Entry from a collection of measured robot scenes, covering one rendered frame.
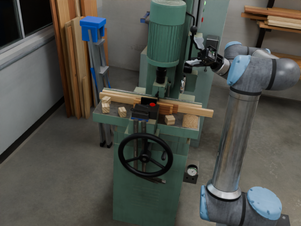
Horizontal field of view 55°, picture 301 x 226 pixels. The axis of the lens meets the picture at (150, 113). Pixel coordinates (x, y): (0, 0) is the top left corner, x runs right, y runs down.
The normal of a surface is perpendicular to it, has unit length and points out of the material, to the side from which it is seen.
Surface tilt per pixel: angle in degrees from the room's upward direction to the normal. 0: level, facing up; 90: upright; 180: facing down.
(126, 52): 90
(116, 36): 90
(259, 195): 4
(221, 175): 81
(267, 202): 4
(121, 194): 90
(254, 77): 82
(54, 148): 0
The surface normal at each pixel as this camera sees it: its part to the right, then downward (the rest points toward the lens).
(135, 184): -0.18, 0.52
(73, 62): 0.96, 0.17
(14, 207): 0.07, -0.84
